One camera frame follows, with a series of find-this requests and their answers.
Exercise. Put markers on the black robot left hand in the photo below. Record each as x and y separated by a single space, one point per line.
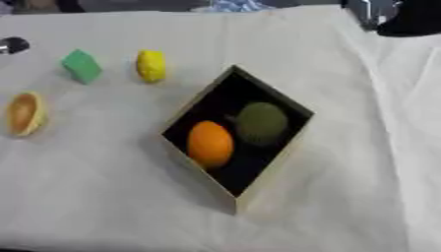
14 45

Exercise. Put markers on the tan box with black inside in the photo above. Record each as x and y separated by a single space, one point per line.
247 177

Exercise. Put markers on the green block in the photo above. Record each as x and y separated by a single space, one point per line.
81 66

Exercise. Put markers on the yellow toy lemon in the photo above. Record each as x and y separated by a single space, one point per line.
151 65

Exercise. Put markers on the blue and white cloth bundle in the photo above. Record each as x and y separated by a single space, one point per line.
236 5

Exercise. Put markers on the green round toy fruit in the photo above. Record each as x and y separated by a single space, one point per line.
262 123

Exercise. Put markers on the black object on table edge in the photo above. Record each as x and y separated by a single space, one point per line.
410 18

